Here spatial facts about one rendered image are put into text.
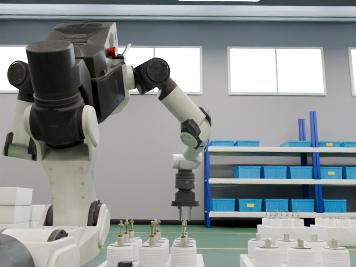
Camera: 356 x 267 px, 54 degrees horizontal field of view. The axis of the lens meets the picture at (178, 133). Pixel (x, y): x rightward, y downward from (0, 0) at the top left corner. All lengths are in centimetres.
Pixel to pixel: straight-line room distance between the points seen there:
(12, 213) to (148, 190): 316
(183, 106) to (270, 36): 628
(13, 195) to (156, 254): 273
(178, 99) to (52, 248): 76
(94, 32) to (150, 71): 22
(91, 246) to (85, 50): 57
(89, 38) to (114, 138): 558
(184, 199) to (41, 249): 95
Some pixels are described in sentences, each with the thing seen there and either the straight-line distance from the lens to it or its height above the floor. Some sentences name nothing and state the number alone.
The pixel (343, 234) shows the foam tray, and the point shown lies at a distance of 384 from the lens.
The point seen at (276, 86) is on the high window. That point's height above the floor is 261.
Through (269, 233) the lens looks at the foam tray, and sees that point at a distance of 358.
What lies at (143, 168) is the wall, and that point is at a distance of 654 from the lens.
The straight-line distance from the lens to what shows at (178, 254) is 132.
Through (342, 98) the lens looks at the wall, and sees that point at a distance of 748.
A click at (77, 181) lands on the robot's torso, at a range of 105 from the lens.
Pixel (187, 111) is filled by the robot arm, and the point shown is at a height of 74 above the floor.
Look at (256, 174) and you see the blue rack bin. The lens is 594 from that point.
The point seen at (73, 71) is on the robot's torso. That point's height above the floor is 73.
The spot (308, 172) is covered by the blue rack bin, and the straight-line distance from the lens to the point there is 617.
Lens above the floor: 41
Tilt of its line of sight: 11 degrees up
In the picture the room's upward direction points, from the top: straight up
